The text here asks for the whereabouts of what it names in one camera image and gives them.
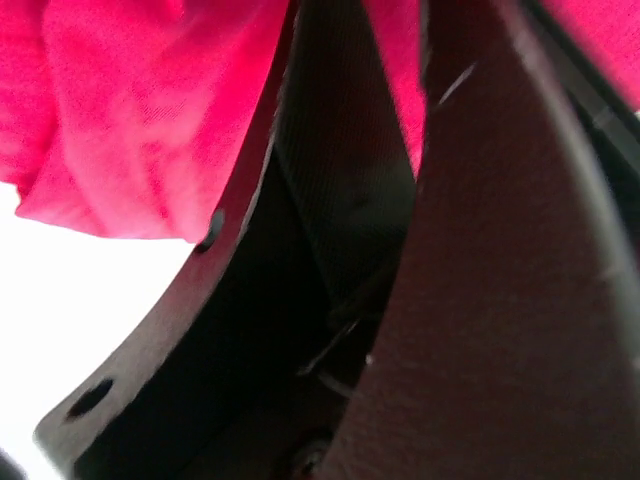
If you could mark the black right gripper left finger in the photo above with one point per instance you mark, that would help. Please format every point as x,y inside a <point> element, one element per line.
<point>243,367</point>

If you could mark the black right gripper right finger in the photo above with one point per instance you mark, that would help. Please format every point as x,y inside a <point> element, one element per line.
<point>508,347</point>

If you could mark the pink t shirt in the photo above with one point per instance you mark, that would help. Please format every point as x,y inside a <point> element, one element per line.
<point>199,120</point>

